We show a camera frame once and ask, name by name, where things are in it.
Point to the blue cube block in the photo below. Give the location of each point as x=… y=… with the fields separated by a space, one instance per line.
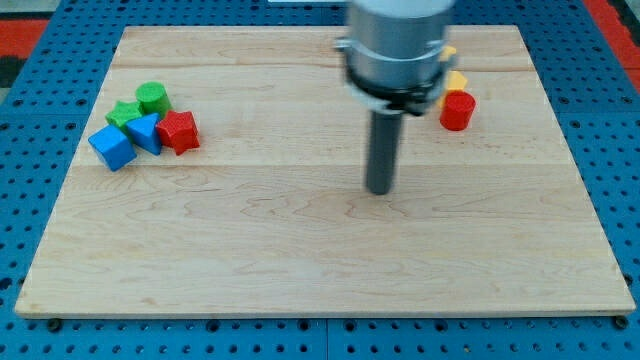
x=112 y=147

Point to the red star block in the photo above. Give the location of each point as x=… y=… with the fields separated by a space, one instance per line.
x=178 y=131

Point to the red cylinder block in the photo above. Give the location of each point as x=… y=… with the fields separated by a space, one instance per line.
x=457 y=110

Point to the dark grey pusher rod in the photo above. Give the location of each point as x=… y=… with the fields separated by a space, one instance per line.
x=384 y=138

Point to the green cylinder block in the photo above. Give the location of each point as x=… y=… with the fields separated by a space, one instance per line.
x=153 y=98

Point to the yellow block near cylinder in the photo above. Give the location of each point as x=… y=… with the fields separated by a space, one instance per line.
x=455 y=81

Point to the yellow block upper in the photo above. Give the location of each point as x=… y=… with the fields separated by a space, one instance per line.
x=447 y=52

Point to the green star block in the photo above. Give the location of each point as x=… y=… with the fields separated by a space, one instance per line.
x=124 y=112

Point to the wooden board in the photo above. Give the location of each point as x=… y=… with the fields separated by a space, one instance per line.
x=269 y=217

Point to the blue triangle block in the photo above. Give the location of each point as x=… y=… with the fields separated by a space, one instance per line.
x=143 y=132

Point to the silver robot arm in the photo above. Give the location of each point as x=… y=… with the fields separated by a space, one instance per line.
x=392 y=54

